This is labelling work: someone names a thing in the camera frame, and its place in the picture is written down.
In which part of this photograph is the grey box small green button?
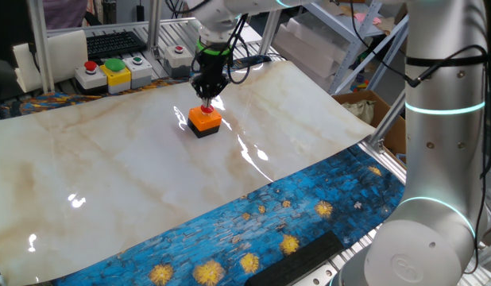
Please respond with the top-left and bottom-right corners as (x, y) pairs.
(122, 56), (154, 90)

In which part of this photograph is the brown cardboard box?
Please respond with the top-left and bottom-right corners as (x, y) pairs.
(331, 90), (408, 166)

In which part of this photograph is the green flange ring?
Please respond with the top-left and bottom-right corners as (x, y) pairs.
(195, 38), (233, 57)

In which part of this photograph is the white metal shelf rack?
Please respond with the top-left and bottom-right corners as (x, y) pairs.
(300, 0), (409, 95)

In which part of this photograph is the orange box red push button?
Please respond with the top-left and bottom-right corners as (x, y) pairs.
(187, 103), (223, 139)

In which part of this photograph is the black foam block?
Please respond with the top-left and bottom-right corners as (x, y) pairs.
(244, 230), (345, 286)

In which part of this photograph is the aluminium frame post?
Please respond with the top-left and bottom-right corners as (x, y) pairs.
(146, 0), (164, 60)
(26, 0), (56, 93)
(364, 89), (408, 154)

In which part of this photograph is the glossy marble pattern sheet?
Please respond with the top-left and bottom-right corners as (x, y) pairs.
(0, 59), (376, 286)

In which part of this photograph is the grey box small red button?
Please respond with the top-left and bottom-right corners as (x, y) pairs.
(163, 44), (194, 79)

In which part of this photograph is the blue starry painting cloth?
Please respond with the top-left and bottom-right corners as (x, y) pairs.
(0, 54), (408, 286)

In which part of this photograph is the white crumpled cloth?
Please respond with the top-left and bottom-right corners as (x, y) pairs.
(342, 99), (377, 125)

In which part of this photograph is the white box red mushroom button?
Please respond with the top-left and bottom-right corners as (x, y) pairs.
(74, 60), (108, 95)

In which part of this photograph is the person purple shirt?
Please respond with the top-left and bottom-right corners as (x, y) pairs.
(42, 0), (88, 31)

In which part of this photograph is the white foam block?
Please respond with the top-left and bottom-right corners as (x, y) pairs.
(272, 15), (342, 79)

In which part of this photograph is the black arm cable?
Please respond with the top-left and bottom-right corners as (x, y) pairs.
(189, 0), (491, 275)

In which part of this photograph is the black keyboard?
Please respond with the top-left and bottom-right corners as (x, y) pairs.
(85, 30), (148, 60)

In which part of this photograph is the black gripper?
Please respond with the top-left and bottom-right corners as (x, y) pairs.
(191, 51), (230, 108)

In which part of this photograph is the yellow box green dome button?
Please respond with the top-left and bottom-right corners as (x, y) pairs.
(100, 58), (132, 95)

